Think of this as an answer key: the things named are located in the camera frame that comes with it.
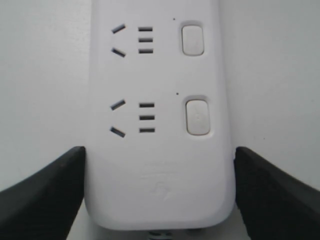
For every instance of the white five-outlet power strip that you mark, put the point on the white five-outlet power strip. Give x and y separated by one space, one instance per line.
158 145

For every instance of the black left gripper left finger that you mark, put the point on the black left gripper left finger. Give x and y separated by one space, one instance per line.
44 206

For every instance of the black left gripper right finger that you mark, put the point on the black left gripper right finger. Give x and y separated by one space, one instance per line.
273 204

